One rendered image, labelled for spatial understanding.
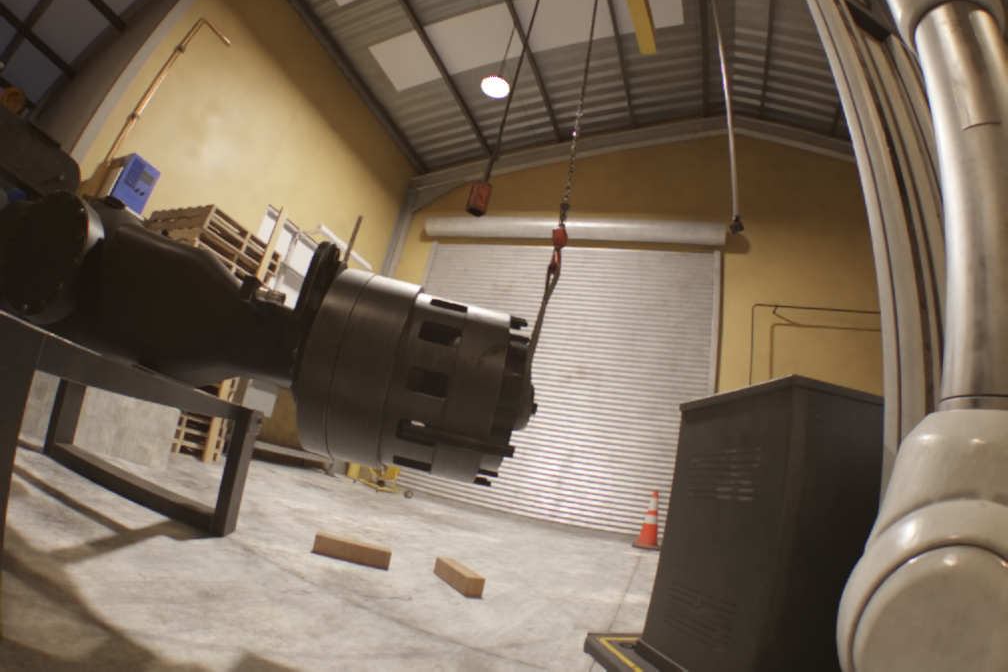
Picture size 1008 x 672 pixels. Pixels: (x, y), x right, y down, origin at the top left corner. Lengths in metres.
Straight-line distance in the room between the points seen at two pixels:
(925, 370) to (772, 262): 6.86
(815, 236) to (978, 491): 7.69
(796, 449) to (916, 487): 0.43
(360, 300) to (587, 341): 5.90
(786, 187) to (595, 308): 3.74
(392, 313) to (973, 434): 1.16
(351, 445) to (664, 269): 6.41
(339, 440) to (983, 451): 1.24
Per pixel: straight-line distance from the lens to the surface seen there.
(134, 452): 3.64
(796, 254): 7.72
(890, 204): 0.86
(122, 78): 5.56
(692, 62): 8.26
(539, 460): 6.78
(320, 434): 1.29
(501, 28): 7.37
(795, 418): 0.75
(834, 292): 7.62
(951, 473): 0.33
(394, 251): 8.81
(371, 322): 1.22
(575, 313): 7.17
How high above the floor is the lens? 0.65
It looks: 20 degrees up
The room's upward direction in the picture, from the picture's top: 12 degrees clockwise
